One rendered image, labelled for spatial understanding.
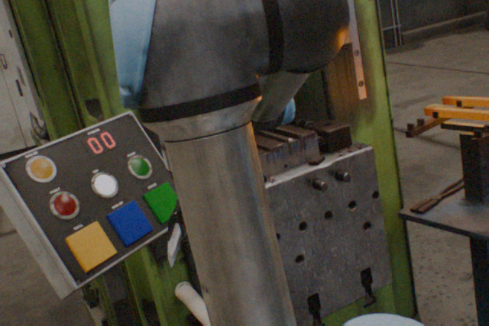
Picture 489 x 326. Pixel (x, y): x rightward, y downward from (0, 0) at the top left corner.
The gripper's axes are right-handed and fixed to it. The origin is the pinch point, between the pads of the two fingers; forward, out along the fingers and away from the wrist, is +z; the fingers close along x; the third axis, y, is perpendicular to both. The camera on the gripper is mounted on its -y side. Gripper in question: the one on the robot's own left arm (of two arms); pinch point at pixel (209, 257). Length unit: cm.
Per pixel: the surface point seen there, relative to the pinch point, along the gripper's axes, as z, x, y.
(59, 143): -25.7, -25.2, -13.5
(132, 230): -6.1, -14.5, -7.1
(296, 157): 0, 26, -47
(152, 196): -9.7, -10.0, -15.0
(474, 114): -1, 79, -50
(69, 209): -14.6, -24.5, -4.2
